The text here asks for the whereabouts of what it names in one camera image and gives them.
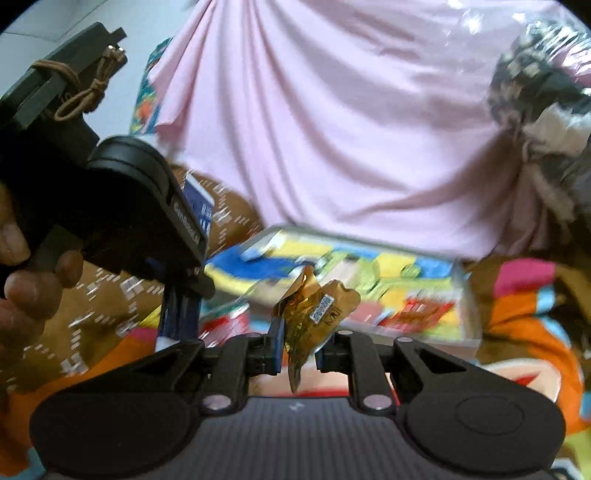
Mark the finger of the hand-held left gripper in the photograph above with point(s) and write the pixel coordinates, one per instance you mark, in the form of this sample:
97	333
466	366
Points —
190	314
168	314

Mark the person's left hand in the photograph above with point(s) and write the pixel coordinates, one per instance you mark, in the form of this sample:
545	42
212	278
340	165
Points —
27	290

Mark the pink cloth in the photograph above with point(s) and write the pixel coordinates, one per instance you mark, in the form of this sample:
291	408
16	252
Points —
323	115

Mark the colourful printed blanket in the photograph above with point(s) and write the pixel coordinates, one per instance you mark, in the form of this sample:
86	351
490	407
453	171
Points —
521	323

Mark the colourful wall poster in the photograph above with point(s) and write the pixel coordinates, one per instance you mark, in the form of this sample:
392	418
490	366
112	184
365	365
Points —
143	106

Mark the clear plastic bag of clothes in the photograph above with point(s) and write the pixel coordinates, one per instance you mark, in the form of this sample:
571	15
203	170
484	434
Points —
545	92

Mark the gold brown snack packet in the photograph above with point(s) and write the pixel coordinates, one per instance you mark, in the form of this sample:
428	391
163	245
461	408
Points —
304	318

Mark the dinosaur crayon drawing sheet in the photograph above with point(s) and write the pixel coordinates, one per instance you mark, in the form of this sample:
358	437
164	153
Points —
397	263

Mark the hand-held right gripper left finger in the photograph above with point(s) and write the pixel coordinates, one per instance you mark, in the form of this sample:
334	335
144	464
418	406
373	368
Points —
276	353

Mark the grey shallow box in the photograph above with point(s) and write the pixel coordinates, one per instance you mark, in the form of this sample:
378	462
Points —
415	295

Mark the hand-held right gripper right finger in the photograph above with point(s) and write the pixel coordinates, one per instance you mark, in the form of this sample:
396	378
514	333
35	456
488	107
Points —
330	357

